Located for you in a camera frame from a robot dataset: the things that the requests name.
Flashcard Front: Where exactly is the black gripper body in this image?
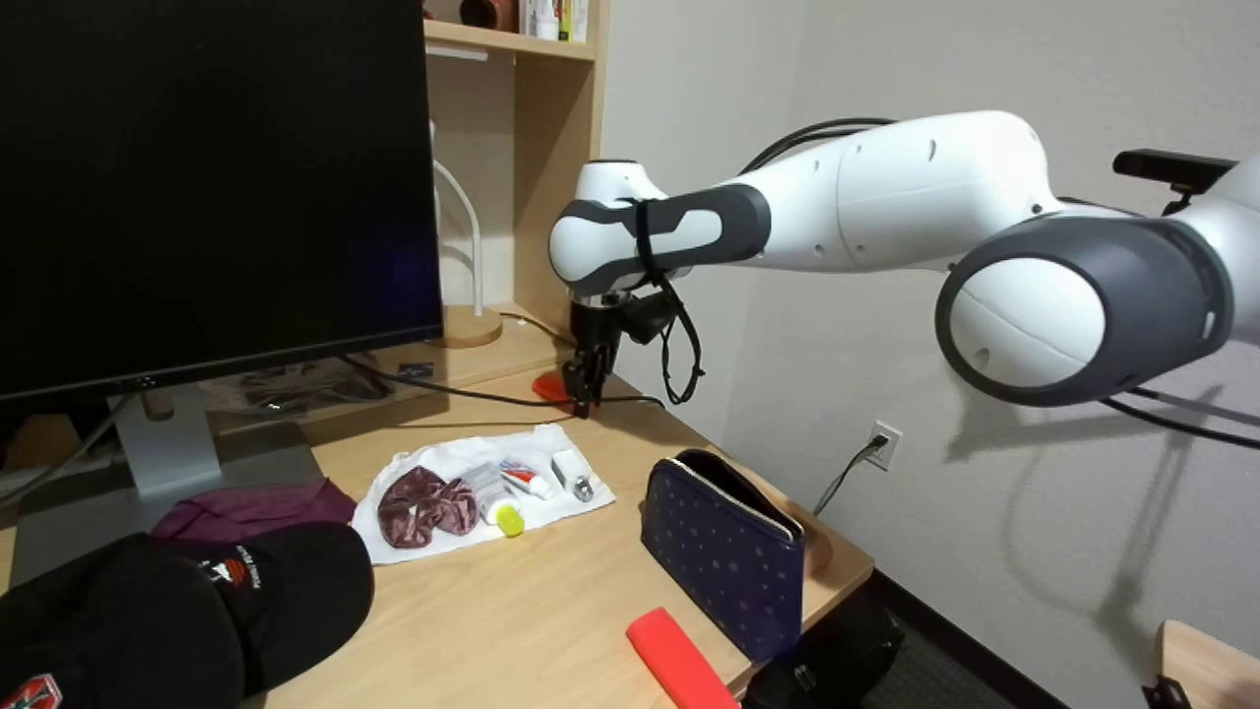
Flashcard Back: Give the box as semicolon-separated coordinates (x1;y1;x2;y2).
572;300;627;375

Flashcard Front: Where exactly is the orange block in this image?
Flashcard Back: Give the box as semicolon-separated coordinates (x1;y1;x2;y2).
627;606;734;709
531;370;572;405

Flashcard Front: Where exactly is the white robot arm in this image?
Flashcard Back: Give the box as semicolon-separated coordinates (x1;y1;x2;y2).
549;111;1260;409

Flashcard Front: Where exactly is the wooden desk hutch shelf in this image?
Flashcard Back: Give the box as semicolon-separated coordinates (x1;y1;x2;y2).
418;0;606;342

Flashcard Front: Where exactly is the navy star-pattern pouch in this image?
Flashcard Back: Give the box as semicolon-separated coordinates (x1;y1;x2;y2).
640;447;803;662

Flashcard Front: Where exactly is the maroon cloth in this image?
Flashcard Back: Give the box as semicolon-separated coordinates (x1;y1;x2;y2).
153;481;353;542

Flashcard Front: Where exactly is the black laptop bag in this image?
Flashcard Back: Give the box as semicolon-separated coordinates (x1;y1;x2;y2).
738;598;1065;709

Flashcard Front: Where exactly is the black computer monitor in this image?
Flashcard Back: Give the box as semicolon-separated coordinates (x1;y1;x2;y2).
0;0;448;502

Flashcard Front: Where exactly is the black cap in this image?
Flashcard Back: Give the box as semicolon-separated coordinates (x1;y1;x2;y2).
0;522;374;709

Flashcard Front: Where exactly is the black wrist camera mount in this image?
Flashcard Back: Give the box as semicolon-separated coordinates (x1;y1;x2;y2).
618;294;673;342

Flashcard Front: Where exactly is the black monitor cable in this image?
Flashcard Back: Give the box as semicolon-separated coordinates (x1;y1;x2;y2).
343;350;673;414

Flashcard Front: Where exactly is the white wall outlet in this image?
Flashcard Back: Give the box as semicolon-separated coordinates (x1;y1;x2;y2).
864;421;902;472

